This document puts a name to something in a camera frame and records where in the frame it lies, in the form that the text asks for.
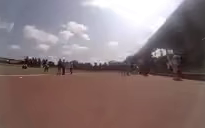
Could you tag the grass field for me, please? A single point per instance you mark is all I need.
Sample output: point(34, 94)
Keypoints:
point(6, 69)

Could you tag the row of trees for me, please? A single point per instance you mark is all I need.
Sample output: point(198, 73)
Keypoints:
point(90, 65)

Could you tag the red running track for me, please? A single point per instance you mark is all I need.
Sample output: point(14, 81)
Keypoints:
point(90, 103)

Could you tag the group of people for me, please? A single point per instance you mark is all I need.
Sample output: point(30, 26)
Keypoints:
point(60, 66)

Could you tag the dark low kerb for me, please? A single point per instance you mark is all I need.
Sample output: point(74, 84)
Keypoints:
point(196, 77)

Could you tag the grandstand building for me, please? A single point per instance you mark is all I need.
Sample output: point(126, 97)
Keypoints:
point(190, 40)

